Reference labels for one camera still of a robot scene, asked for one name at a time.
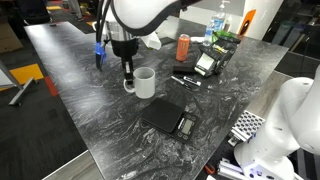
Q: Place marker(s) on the green snack bag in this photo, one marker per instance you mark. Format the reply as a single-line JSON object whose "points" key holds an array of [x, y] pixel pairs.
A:
{"points": [[227, 35]]}

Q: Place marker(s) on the white ceramic mug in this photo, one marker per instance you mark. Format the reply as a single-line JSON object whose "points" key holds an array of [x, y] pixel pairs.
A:
{"points": [[145, 83]]}

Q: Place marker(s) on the white perforated mounting plate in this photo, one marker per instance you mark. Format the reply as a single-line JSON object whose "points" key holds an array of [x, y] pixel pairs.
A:
{"points": [[246, 125]]}

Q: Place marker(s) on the clear water bottle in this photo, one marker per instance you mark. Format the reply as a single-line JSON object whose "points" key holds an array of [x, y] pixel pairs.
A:
{"points": [[210, 28]]}

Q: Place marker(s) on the black white marker pen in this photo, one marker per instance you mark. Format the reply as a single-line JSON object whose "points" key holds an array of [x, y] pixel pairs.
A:
{"points": [[179, 81], [192, 81]]}

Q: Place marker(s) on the small dark table object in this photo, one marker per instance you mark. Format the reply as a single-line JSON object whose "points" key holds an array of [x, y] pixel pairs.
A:
{"points": [[53, 24]]}

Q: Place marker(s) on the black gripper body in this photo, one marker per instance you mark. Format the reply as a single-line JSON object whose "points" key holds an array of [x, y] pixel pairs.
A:
{"points": [[124, 49]]}

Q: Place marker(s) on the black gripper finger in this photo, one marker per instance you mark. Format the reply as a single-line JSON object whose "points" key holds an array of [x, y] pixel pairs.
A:
{"points": [[131, 73], [125, 70]]}

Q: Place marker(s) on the flat black case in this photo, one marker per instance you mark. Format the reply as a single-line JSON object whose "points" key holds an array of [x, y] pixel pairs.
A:
{"points": [[183, 69]]}

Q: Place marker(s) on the orange black sign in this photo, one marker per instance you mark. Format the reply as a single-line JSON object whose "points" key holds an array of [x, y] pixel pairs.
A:
{"points": [[247, 21]]}

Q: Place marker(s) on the black green label printer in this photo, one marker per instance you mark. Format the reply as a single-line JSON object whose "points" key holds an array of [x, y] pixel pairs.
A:
{"points": [[206, 61]]}

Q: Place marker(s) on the brown cardboard box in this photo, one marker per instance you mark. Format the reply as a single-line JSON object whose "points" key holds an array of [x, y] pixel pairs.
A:
{"points": [[8, 36]]}

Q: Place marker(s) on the orange drink can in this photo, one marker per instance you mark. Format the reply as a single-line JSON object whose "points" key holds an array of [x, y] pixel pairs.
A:
{"points": [[182, 48]]}

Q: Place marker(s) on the small pump bottle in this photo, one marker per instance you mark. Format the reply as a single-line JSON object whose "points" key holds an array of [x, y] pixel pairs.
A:
{"points": [[227, 23]]}

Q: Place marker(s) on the grey metal stand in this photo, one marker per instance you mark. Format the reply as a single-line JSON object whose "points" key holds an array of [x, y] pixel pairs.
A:
{"points": [[20, 90]]}

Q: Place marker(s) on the black snack bag yellow print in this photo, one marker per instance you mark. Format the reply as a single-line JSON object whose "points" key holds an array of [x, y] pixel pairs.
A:
{"points": [[229, 50]]}

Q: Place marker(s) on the aluminium extrusion rail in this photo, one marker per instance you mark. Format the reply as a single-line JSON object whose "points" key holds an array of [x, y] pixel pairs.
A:
{"points": [[230, 170]]}

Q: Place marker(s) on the black digital kitchen scale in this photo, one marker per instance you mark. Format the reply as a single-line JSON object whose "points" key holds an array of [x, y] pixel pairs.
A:
{"points": [[163, 115]]}

